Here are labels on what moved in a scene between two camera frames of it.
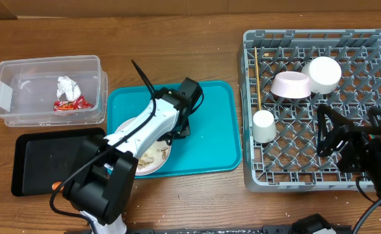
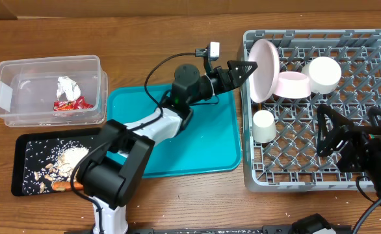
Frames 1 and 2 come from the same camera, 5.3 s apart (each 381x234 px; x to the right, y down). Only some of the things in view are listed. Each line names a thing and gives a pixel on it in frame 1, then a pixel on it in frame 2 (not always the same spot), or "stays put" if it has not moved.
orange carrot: x=56 y=184 stays put
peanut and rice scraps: x=153 y=156 to x=51 y=161
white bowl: x=324 y=75 stays put
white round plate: x=152 y=161 to x=262 y=80
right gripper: x=341 y=138 stays put
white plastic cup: x=264 y=126 stays put
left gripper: x=184 y=131 to x=233 y=75
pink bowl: x=290 y=85 stays put
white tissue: x=71 y=90 stays put
